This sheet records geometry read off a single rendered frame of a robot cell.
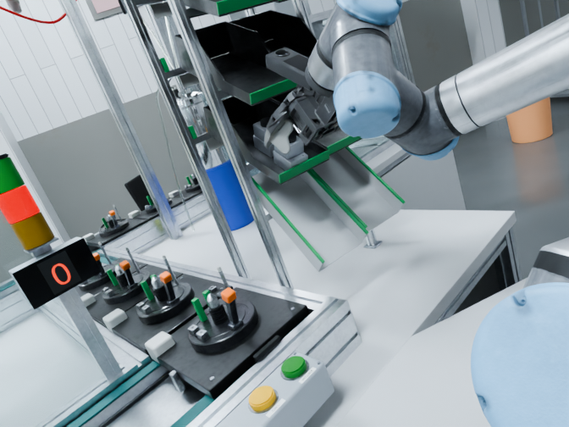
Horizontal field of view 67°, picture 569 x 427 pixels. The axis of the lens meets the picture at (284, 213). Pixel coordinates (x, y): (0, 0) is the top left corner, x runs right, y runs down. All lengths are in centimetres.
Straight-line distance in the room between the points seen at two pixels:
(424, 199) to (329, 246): 140
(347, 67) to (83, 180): 425
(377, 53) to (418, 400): 52
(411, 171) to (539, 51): 167
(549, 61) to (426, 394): 50
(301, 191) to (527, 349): 76
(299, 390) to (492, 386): 40
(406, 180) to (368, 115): 166
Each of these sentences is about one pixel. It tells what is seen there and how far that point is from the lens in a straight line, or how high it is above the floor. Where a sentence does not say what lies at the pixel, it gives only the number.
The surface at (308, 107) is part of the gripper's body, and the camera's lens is 71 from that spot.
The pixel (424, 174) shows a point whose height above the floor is 67.
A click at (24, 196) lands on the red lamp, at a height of 134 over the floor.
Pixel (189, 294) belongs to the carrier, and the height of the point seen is 99.
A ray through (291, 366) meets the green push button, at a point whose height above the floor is 97.
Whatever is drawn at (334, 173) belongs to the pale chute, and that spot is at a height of 111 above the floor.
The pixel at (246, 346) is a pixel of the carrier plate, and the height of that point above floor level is 97.
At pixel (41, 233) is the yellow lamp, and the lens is 82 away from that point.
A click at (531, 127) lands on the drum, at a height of 14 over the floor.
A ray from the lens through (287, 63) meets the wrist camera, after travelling 73.
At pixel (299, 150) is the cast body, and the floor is 123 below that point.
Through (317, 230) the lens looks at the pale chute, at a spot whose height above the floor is 104.
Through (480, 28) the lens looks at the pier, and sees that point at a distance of 559.
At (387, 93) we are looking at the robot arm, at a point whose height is 133.
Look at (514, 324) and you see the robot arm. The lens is 31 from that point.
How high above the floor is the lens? 139
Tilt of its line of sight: 18 degrees down
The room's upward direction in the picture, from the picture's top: 20 degrees counter-clockwise
